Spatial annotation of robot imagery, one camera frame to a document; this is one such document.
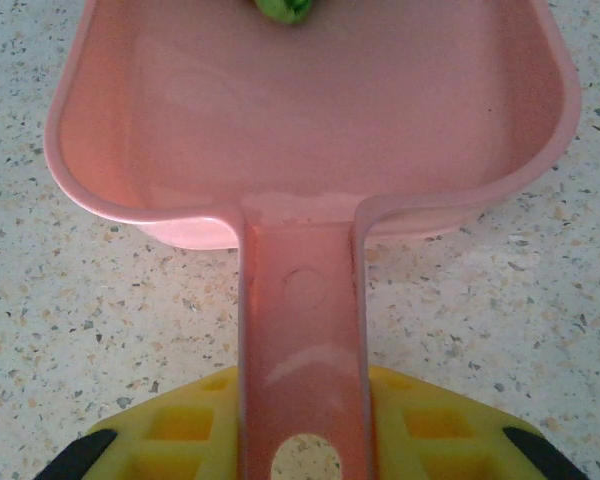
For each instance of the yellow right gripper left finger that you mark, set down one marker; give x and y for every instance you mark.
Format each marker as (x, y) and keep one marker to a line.
(180, 430)

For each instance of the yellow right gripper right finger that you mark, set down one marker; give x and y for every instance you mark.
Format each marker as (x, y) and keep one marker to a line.
(440, 430)

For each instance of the pink plastic dustpan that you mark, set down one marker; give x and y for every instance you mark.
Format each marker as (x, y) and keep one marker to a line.
(305, 125)

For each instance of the green crumpled paper scrap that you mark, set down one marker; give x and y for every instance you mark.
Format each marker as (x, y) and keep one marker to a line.
(280, 11)

